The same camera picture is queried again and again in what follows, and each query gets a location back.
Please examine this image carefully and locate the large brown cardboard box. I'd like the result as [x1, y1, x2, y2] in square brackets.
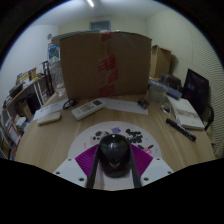
[59, 31, 153, 100]

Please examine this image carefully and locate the grey window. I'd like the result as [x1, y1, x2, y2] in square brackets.
[88, 20, 112, 32]

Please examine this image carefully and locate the blue book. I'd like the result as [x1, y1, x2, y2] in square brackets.
[148, 78, 184, 101]

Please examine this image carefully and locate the round white printed mouse pad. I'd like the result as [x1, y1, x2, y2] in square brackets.
[67, 120, 163, 160]

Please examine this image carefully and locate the black marker pen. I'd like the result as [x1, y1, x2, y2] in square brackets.
[165, 117, 197, 142]

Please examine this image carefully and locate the black computer mouse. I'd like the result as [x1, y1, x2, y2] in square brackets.
[99, 134, 131, 179]

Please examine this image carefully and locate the clear plastic container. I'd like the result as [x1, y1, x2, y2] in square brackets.
[147, 83, 168, 104]

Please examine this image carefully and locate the small black clip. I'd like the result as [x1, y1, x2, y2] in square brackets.
[137, 98, 150, 110]

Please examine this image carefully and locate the white open book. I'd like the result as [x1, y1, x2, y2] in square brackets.
[166, 95, 206, 131]

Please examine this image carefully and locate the small flat white box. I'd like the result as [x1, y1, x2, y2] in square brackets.
[36, 111, 62, 126]

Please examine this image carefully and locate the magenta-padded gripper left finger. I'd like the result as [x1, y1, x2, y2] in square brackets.
[53, 143, 103, 190]

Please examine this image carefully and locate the white remote control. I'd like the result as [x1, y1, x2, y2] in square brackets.
[71, 98, 107, 121]

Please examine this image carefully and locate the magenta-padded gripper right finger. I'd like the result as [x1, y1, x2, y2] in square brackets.
[127, 143, 175, 190]

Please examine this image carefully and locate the black office chair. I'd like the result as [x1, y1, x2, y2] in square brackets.
[181, 68, 215, 132]

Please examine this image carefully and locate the tall brown cardboard box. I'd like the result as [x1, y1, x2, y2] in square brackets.
[149, 44, 173, 80]

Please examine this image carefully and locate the shelf unit with books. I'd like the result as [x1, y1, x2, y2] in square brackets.
[0, 60, 55, 160]

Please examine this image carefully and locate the white paper sheet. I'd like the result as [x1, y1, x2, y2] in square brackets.
[99, 97, 150, 116]
[32, 98, 70, 121]

